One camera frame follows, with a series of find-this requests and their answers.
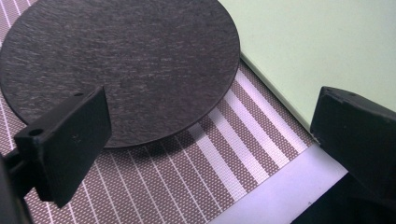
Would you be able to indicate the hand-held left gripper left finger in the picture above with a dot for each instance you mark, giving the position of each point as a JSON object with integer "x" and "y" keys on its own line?
{"x": 68, "y": 143}

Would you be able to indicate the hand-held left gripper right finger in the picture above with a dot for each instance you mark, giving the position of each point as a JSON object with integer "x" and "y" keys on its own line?
{"x": 358, "y": 140}

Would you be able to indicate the pale green board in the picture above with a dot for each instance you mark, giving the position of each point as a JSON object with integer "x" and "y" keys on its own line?
{"x": 311, "y": 46}

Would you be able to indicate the brown striped woven placemat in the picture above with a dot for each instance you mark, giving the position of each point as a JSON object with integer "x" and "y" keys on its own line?
{"x": 186, "y": 174}

